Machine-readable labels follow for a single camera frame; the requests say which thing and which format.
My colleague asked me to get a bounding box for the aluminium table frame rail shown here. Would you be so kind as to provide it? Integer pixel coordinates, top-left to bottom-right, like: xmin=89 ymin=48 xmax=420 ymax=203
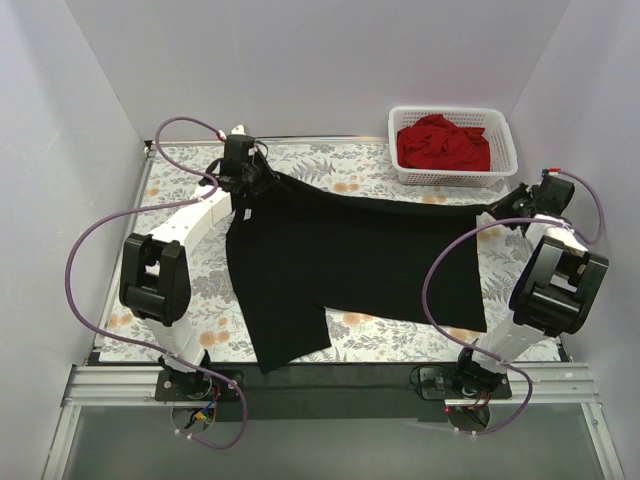
xmin=42 ymin=133 xmax=624 ymax=480

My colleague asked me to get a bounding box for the purple cable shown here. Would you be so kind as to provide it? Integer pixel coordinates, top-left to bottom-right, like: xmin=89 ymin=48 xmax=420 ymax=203
xmin=422 ymin=169 xmax=608 ymax=436
xmin=65 ymin=116 xmax=250 ymax=450

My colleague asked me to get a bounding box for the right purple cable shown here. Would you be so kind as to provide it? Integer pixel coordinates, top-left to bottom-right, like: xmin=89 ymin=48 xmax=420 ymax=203
xmin=422 ymin=169 xmax=608 ymax=436

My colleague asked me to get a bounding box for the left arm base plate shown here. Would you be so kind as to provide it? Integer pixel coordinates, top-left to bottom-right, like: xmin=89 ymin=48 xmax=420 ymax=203
xmin=154 ymin=369 xmax=244 ymax=402

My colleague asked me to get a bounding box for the red t-shirt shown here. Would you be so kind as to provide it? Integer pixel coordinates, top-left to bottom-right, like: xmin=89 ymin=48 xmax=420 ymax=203
xmin=396 ymin=114 xmax=491 ymax=172

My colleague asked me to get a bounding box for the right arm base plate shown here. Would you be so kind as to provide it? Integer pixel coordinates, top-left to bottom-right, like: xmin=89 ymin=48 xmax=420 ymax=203
xmin=409 ymin=363 xmax=512 ymax=401

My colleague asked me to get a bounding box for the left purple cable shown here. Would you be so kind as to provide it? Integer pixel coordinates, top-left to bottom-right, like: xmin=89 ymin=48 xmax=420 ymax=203
xmin=65 ymin=116 xmax=250 ymax=450

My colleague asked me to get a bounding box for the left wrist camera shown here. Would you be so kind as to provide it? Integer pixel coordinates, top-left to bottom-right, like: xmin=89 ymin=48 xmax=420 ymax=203
xmin=227 ymin=125 xmax=267 ymax=150

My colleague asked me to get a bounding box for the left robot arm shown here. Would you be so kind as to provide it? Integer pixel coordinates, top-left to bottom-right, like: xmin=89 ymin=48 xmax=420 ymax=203
xmin=119 ymin=134 xmax=278 ymax=400

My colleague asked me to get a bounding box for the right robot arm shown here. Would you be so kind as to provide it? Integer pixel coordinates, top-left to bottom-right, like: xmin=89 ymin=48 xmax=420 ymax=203
xmin=451 ymin=169 xmax=609 ymax=398

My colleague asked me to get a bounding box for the white plastic basket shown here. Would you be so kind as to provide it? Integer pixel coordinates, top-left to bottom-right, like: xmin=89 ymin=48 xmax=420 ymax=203
xmin=388 ymin=106 xmax=518 ymax=188

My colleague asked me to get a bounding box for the black t-shirt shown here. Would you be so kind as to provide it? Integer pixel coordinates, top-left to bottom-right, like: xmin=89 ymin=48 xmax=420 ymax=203
xmin=226 ymin=175 xmax=487 ymax=373

